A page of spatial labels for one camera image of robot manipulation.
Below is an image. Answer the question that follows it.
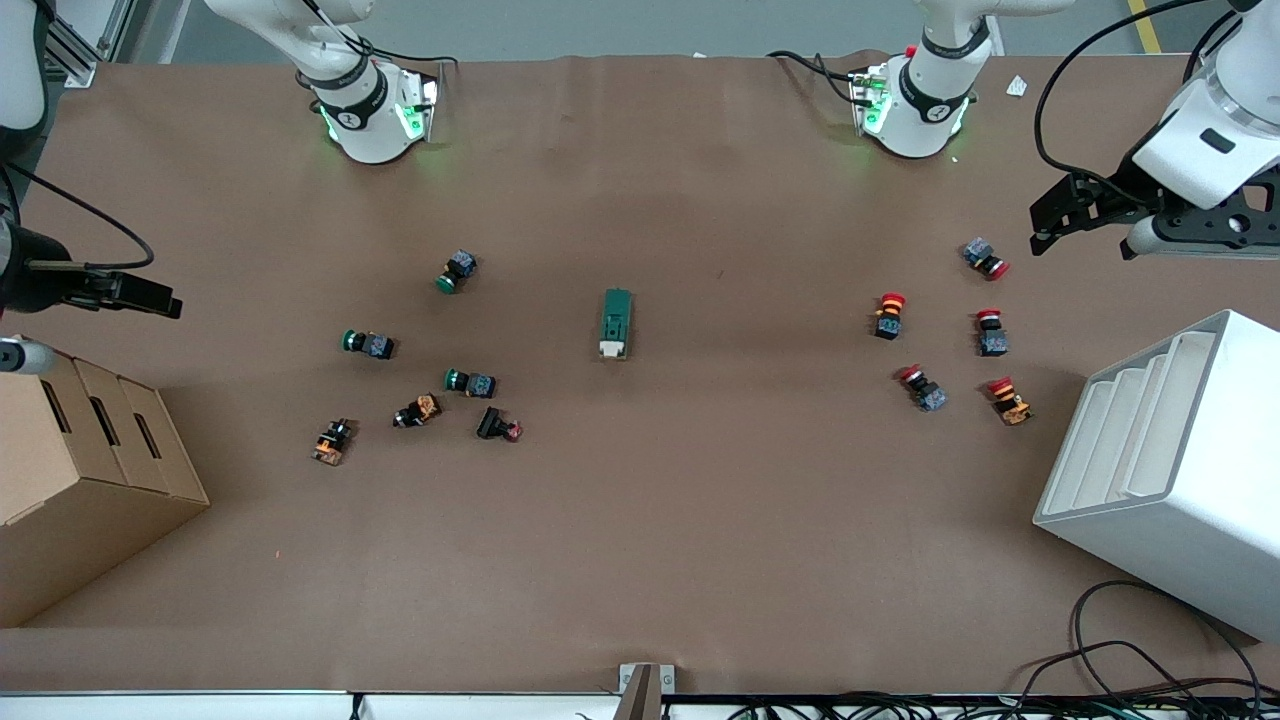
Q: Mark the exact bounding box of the green load switch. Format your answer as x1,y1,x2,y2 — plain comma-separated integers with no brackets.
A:
598,288,635,361

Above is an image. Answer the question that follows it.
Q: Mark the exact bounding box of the red emergency button orange base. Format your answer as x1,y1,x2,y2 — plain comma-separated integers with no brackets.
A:
988,377,1033,427

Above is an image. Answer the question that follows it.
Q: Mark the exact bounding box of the brown cardboard box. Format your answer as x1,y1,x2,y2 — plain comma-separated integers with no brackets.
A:
0,350,211,629

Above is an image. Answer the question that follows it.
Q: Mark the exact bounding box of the white stepped rack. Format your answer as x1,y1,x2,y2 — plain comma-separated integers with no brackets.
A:
1033,309,1280,643

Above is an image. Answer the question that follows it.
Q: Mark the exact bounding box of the brown paper table cover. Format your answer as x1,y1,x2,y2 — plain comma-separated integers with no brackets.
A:
0,50,1280,696

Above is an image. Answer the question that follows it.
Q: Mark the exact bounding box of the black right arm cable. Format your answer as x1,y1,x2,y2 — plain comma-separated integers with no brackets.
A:
0,160,157,273

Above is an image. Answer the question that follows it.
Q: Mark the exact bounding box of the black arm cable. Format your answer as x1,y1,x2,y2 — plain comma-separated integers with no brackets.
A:
0,160,157,273
1034,0,1251,189

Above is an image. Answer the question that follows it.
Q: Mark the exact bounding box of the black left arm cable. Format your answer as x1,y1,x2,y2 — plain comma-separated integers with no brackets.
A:
1034,0,1251,189

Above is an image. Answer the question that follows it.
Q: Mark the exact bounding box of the black base cable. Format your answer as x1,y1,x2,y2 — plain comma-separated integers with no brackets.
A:
767,50,873,103
340,38,459,79

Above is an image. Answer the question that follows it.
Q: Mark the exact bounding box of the black cable loop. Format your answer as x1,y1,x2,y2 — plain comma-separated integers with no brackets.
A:
1020,580,1266,713

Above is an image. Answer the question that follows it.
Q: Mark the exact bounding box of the black cable bundle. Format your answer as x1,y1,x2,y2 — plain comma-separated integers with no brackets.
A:
720,690,1280,720

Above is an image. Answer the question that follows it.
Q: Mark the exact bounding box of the grey metal bracket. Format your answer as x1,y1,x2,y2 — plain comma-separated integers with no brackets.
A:
612,663,676,720

